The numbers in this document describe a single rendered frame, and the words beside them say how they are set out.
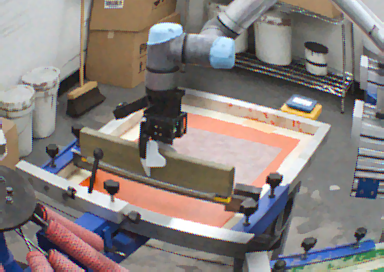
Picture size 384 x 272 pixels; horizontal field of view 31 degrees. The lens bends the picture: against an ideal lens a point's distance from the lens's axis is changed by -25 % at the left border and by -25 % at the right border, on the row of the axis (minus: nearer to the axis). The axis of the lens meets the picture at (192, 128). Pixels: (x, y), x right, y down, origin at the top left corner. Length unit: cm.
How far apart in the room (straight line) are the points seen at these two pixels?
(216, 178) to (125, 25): 341
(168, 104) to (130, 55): 343
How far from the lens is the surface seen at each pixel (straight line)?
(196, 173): 202
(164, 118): 200
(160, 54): 194
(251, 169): 234
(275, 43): 553
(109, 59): 550
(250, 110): 263
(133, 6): 529
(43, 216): 149
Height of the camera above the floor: 197
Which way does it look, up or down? 23 degrees down
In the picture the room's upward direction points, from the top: 3 degrees clockwise
